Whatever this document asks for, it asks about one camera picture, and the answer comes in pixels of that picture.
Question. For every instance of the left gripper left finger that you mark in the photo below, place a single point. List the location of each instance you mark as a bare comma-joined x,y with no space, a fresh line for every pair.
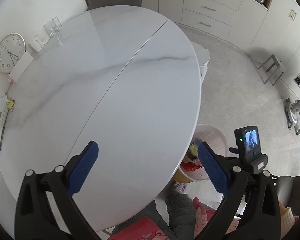
34,218

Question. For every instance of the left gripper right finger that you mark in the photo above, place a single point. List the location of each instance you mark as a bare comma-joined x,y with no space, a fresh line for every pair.
249,209

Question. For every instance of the white trash bin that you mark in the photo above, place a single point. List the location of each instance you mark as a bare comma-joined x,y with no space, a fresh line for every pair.
206,144

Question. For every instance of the person right hand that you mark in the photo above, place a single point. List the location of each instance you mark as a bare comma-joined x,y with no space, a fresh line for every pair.
283,210

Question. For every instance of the grey padded trouser legs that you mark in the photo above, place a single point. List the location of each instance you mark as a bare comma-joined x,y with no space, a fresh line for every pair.
181,215

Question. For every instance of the black pencil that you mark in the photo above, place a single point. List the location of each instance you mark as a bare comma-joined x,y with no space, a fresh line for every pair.
2,136

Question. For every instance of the pink floral jacket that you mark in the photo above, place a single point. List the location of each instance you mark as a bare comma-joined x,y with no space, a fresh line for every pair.
145,228

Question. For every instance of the yellow binder clip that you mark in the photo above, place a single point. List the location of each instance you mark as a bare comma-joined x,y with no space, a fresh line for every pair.
9,104

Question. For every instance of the white plastic stool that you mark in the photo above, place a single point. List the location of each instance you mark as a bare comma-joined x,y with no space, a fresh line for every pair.
203,57

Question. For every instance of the drawer cabinet unit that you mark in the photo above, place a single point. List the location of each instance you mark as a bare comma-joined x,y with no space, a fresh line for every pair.
215,17

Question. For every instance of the white ceramic mug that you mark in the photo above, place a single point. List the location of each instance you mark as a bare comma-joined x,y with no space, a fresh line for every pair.
37,44

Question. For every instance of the grey dining chair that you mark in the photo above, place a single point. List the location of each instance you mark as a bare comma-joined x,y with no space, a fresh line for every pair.
105,3

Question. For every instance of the metal frame stool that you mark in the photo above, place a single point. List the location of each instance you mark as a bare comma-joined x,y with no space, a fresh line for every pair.
274,69

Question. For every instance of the round white wall clock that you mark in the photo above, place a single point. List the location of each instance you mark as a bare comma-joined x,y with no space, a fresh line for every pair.
12,48

